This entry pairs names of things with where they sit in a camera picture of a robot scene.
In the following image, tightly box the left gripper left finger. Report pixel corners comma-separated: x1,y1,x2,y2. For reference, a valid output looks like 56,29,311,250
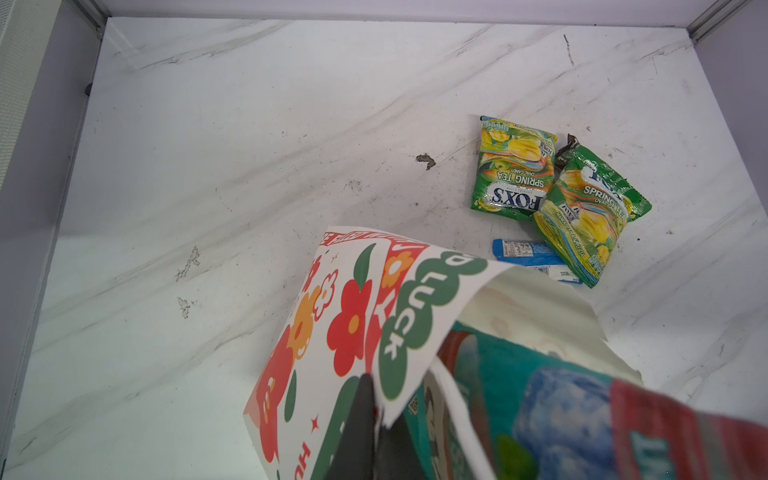
325,374,376,480

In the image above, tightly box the yellow-green snack packet back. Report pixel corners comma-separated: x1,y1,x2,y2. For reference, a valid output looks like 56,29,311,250
471,116,558,221

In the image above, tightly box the brown purple candy bar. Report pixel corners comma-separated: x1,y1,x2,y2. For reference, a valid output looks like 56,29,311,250
554,134,580,170

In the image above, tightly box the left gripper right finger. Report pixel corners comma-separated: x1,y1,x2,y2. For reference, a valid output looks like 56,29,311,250
374,415,427,480

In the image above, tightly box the white floral paper bag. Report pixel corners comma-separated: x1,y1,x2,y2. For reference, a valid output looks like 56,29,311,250
243,227,641,479

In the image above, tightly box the green snack packet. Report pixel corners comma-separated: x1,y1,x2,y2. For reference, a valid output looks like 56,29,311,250
533,139,652,288

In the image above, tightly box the blue snack packet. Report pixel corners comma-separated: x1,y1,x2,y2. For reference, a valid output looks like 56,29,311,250
492,239,582,284

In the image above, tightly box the teal snack packet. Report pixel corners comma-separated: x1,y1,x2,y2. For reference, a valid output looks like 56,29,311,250
438,325,767,479

